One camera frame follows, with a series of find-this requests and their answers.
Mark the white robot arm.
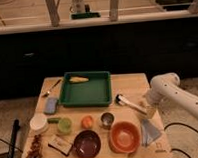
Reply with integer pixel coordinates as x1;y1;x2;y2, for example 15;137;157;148
145;73;198;120

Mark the white bottle on green base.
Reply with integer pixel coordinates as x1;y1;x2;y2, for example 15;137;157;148
70;0;100;20

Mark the green cup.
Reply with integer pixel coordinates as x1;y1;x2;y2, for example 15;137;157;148
57;117;72;134

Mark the small metal cup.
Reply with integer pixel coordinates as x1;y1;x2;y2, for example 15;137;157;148
101;112;115;129

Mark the green plastic tray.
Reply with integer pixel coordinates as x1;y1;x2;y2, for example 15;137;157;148
59;71;113;107

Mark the metal spoon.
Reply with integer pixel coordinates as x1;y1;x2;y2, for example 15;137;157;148
41;79;62;97

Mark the orange fruit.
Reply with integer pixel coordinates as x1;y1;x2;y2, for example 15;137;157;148
81;115;94;129

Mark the green cucumber piece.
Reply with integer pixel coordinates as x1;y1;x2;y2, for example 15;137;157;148
48;118;60;124

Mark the orange bowl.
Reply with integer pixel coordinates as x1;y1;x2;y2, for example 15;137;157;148
109;121;141;154

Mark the brown dried food cluster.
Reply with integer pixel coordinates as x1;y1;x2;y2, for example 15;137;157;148
26;135;42;158

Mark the black floor cable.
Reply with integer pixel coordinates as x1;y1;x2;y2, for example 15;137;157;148
163;120;198;158

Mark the blue folded cloth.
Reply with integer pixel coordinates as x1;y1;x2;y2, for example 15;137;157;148
141;119;162;147

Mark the yellow corn cob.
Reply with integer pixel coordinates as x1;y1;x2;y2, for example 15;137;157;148
70;77;89;83

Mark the white bowl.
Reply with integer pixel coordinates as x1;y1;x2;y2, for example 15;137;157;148
30;113;48;135

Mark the blue sponge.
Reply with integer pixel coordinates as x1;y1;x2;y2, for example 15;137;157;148
44;97;58;114

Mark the black pole stand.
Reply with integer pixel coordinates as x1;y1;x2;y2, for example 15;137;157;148
7;119;20;158

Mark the dark purple bowl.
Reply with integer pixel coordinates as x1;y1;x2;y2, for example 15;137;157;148
73;130;101;158

